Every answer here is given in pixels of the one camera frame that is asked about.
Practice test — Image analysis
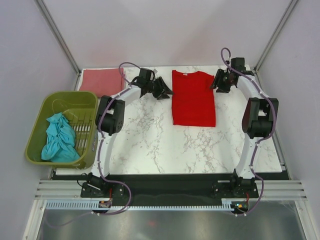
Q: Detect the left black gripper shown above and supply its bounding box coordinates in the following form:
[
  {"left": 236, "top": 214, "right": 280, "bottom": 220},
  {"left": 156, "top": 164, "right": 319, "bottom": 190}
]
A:
[{"left": 146, "top": 77, "right": 173, "bottom": 101}]

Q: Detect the red t shirt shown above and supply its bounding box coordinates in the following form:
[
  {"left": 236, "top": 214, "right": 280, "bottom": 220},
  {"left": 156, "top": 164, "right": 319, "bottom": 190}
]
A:
[{"left": 171, "top": 70, "right": 216, "bottom": 128}]

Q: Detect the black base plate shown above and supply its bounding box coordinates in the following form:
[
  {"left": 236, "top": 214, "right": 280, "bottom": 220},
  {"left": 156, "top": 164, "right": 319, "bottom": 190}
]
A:
[{"left": 80, "top": 173, "right": 259, "bottom": 208}]

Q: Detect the teal t shirt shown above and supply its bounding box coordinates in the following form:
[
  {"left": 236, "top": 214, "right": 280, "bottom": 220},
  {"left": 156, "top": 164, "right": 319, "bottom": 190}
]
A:
[{"left": 41, "top": 112, "right": 80, "bottom": 163}]

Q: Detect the aluminium frame post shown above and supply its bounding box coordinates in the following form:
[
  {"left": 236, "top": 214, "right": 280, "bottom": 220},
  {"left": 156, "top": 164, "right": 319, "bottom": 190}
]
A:
[
  {"left": 253, "top": 0, "right": 300, "bottom": 74},
  {"left": 34, "top": 0, "right": 81, "bottom": 76}
]

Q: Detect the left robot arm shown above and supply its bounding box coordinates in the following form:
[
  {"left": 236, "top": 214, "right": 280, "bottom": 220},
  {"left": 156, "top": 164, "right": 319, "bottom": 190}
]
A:
[{"left": 86, "top": 68, "right": 174, "bottom": 197}]

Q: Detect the left aluminium frame post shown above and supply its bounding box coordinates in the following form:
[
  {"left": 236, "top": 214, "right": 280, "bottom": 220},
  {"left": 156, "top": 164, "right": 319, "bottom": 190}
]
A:
[{"left": 34, "top": 0, "right": 81, "bottom": 76}]

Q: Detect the right aluminium frame post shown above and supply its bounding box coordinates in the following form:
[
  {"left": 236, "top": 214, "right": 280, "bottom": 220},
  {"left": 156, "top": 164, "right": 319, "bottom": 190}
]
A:
[{"left": 253, "top": 0, "right": 300, "bottom": 74}]

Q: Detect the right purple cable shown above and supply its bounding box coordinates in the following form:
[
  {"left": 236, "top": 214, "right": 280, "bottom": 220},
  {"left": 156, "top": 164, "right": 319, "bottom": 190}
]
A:
[{"left": 220, "top": 47, "right": 278, "bottom": 218}]

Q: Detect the folded pink t shirt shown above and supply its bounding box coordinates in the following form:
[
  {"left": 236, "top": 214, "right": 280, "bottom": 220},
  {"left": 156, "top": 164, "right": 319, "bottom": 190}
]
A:
[{"left": 79, "top": 68, "right": 125, "bottom": 98}]

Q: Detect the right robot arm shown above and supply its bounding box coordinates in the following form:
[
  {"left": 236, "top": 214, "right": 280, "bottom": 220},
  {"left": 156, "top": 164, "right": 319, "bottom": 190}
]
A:
[{"left": 210, "top": 57, "right": 279, "bottom": 197}]

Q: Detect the white slotted cable duct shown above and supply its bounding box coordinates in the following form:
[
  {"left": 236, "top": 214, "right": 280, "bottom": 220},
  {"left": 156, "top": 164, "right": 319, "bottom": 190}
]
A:
[{"left": 46, "top": 198, "right": 238, "bottom": 211}]

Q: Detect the olive green laundry basket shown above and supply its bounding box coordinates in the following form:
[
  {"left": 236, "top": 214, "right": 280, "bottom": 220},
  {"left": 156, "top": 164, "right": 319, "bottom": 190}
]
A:
[{"left": 25, "top": 91, "right": 98, "bottom": 169}]

